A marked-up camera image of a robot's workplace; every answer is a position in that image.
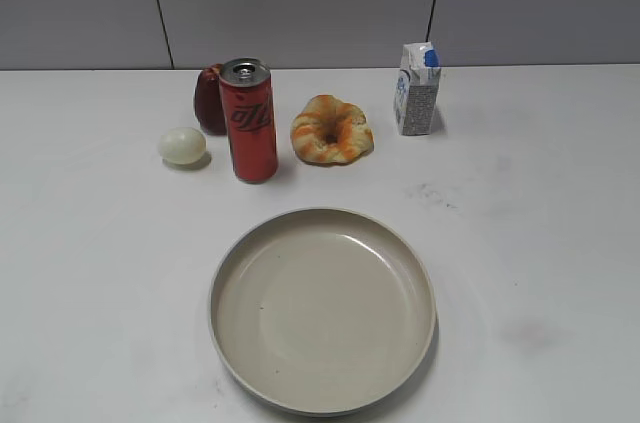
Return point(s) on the red cola can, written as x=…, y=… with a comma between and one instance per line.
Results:
x=247, y=101

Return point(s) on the beige round plate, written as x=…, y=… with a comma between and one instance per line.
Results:
x=322, y=312

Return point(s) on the white blue milk carton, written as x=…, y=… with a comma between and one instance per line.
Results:
x=416, y=89

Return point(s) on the dark red apple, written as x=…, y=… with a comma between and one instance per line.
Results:
x=208, y=107

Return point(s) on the white egg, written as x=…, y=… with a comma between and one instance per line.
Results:
x=182, y=146

